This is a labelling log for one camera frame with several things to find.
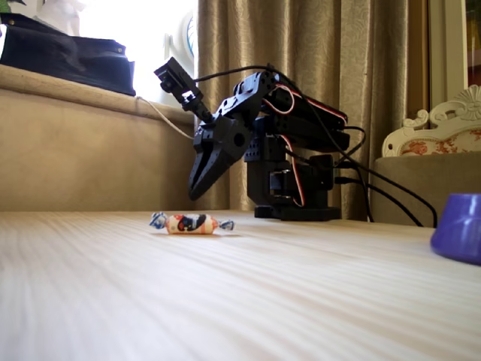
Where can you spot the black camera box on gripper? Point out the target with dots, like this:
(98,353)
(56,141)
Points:
(174,77)

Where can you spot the black bag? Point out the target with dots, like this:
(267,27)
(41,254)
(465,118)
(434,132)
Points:
(64,56)

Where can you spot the purple bowl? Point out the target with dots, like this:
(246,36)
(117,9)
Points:
(460,229)

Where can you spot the candy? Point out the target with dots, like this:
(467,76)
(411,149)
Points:
(189,223)

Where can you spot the white window ornament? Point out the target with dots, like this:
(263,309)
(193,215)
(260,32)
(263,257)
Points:
(186,37)

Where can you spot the grey-beige cushion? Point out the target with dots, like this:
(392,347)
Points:
(409,180)

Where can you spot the beige patterned curtain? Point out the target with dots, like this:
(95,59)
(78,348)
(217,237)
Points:
(319,49)

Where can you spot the beige upholstered ledge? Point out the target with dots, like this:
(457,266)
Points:
(75,150)

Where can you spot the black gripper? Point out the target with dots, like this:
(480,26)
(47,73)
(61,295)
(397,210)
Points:
(225,144)

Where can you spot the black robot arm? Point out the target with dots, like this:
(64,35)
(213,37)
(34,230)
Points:
(297,158)

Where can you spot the ornate white chair back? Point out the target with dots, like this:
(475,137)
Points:
(447,128)

